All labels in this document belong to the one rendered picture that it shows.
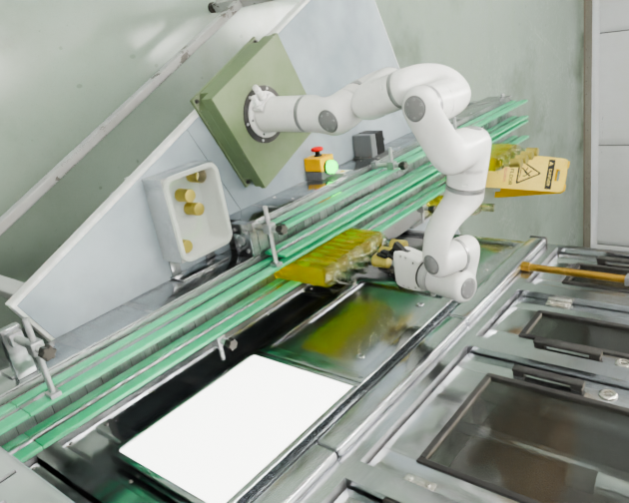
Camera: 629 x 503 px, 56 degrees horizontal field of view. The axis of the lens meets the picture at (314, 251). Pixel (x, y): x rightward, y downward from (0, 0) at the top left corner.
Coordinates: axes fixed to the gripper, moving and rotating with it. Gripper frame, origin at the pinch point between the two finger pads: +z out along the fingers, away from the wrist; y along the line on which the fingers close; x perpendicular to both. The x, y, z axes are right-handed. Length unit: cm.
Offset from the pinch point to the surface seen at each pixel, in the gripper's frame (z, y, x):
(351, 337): -6.0, -12.8, 18.9
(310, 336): 3.0, -12.8, 25.7
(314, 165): 41.1, 20.6, -8.8
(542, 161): 158, -60, -294
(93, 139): 88, 39, 44
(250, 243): 22.2, 10.1, 27.9
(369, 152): 46, 18, -36
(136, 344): 5, 4, 68
